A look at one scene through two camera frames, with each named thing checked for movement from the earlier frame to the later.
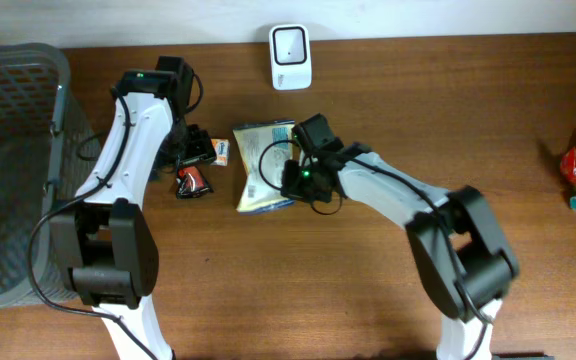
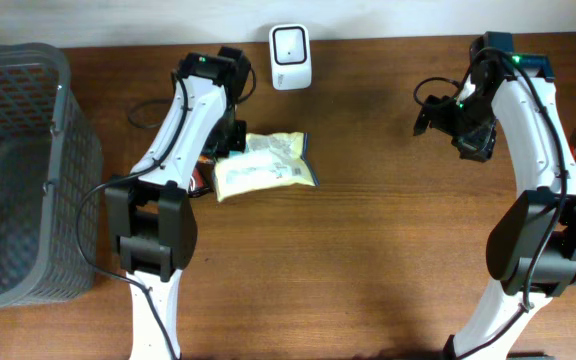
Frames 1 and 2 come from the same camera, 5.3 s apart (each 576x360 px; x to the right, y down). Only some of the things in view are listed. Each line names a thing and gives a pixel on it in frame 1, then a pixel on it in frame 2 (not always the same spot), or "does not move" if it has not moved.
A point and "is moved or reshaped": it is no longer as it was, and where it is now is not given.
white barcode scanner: x=290 y=57 does not move
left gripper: x=201 y=148 -> x=239 y=145
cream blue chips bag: x=265 y=148 is moved or reshaped
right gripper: x=291 y=187 -> x=478 y=146
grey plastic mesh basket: x=30 y=149 does not move
